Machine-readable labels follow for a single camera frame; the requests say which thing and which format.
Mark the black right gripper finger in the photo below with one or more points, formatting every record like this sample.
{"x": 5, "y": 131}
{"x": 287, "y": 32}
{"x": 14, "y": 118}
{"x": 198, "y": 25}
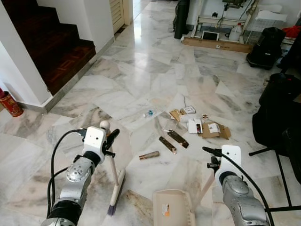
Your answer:
{"x": 212, "y": 152}

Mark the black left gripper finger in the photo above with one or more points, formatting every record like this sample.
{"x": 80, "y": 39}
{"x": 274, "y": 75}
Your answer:
{"x": 113, "y": 137}

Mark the beige broom with dark bristles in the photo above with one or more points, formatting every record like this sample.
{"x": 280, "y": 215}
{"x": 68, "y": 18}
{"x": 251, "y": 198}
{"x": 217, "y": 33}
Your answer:
{"x": 118, "y": 186}

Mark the brown cardboard tube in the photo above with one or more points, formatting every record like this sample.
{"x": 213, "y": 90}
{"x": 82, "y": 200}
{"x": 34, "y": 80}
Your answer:
{"x": 149, "y": 155}

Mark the beige plastic dustpan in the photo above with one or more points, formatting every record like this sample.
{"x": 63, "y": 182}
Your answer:
{"x": 171, "y": 209}

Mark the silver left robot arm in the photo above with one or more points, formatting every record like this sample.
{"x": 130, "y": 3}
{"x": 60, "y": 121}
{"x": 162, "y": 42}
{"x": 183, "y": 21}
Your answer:
{"x": 75, "y": 178}

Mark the brown cardboard with white label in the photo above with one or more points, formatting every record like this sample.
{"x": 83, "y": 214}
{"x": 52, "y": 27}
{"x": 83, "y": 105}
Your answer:
{"x": 214, "y": 128}

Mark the white product package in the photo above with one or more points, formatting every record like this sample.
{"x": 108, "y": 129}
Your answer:
{"x": 194, "y": 126}

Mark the dark brown wrapper strip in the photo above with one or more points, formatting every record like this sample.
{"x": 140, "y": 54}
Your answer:
{"x": 178, "y": 138}
{"x": 168, "y": 145}

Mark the small clear plastic bottle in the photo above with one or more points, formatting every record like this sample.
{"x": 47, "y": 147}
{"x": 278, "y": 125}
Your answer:
{"x": 149, "y": 113}

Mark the small white card box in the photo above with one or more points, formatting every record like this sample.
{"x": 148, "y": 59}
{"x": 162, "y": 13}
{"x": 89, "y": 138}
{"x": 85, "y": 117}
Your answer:
{"x": 188, "y": 110}

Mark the small brown cardboard piece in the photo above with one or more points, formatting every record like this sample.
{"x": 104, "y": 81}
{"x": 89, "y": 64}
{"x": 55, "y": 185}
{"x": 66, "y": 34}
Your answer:
{"x": 175, "y": 115}

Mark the black chair with metal legs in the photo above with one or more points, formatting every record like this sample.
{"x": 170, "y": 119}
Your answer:
{"x": 277, "y": 117}

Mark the long flat cardboard box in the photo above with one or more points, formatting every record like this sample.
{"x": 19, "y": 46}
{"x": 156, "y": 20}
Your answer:
{"x": 216, "y": 45}

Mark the red printed can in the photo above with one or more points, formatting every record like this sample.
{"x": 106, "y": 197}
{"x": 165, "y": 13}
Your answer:
{"x": 10, "y": 104}

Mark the dark wooden staircase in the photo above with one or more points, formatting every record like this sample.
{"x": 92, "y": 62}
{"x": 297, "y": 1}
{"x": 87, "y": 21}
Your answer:
{"x": 51, "y": 47}

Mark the white framed tablet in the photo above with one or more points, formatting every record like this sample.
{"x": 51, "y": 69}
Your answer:
{"x": 210, "y": 36}

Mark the black bulky bag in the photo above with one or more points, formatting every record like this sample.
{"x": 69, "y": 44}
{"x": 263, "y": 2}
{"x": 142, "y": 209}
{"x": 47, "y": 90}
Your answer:
{"x": 267, "y": 47}

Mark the white plastic jug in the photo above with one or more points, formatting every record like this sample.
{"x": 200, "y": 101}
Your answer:
{"x": 236, "y": 34}

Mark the light wooden louvre door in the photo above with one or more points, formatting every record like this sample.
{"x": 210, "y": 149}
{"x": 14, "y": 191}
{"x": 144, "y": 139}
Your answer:
{"x": 117, "y": 14}

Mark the tall narrow black bag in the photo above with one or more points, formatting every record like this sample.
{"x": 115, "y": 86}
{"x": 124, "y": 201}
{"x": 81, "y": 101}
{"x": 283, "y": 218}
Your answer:
{"x": 181, "y": 19}

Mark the red cloth item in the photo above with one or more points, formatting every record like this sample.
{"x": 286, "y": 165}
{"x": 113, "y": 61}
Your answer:
{"x": 292, "y": 31}

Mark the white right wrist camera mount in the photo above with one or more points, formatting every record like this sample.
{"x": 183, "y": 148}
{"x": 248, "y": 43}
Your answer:
{"x": 231, "y": 157}

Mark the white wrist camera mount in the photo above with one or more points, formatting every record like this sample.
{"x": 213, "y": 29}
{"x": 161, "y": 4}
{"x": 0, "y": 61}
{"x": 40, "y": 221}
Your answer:
{"x": 94, "y": 139}
{"x": 231, "y": 157}

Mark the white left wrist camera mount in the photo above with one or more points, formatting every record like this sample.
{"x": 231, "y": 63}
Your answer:
{"x": 94, "y": 139}

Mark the white metal shelf frame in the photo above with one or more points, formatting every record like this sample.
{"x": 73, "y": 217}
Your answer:
{"x": 207, "y": 20}

